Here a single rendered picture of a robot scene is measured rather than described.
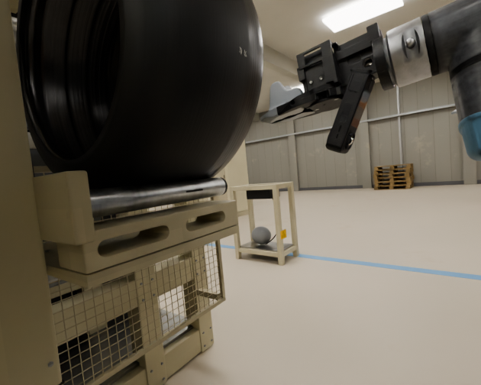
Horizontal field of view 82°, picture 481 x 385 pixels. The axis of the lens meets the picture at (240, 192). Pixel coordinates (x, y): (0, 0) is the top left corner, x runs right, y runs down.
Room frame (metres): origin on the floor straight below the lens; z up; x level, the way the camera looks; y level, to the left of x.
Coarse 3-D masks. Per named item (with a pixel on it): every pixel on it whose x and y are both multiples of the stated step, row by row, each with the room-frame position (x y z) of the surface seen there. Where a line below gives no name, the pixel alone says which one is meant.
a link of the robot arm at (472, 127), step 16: (464, 64) 0.32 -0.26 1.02; (480, 64) 0.31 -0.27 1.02; (464, 80) 0.32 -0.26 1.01; (480, 80) 0.30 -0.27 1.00; (464, 96) 0.32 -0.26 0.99; (480, 96) 0.30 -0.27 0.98; (464, 112) 0.32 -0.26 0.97; (480, 112) 0.30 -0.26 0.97; (464, 128) 0.32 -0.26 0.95; (480, 128) 0.30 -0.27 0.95; (464, 144) 0.34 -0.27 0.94; (480, 144) 0.31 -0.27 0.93; (480, 160) 0.33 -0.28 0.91
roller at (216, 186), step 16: (96, 192) 0.43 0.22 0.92; (112, 192) 0.45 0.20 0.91; (128, 192) 0.47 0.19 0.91; (144, 192) 0.49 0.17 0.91; (160, 192) 0.52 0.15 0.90; (176, 192) 0.55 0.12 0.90; (192, 192) 0.58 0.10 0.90; (208, 192) 0.63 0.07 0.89; (224, 192) 0.68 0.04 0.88; (96, 208) 0.42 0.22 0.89; (112, 208) 0.44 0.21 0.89; (128, 208) 0.47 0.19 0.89; (144, 208) 0.50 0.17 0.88
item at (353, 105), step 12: (360, 72) 0.40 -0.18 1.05; (348, 84) 0.40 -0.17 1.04; (360, 84) 0.39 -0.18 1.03; (372, 84) 0.41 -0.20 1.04; (348, 96) 0.40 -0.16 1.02; (360, 96) 0.39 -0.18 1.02; (348, 108) 0.40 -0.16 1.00; (360, 108) 0.41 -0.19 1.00; (336, 120) 0.41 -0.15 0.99; (348, 120) 0.40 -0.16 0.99; (336, 132) 0.41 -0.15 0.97; (348, 132) 0.41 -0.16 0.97; (336, 144) 0.41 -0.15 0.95; (348, 144) 0.42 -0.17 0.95
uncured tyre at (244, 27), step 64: (64, 0) 0.74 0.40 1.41; (128, 0) 0.42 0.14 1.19; (192, 0) 0.43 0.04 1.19; (64, 64) 0.81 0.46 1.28; (128, 64) 0.43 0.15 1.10; (192, 64) 0.44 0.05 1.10; (256, 64) 0.57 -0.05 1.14; (64, 128) 0.79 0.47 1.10; (128, 128) 0.45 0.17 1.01; (192, 128) 0.49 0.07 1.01
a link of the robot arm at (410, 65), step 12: (408, 24) 0.36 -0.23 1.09; (420, 24) 0.34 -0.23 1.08; (396, 36) 0.36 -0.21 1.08; (408, 36) 0.35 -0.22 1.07; (420, 36) 0.34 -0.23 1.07; (384, 48) 0.37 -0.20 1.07; (396, 48) 0.36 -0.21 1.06; (408, 48) 0.35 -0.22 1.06; (420, 48) 0.34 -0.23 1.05; (396, 60) 0.36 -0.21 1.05; (408, 60) 0.35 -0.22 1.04; (420, 60) 0.35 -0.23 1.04; (396, 72) 0.36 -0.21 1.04; (408, 72) 0.36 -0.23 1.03; (420, 72) 0.36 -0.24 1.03; (396, 84) 0.38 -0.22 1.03; (408, 84) 0.39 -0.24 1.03
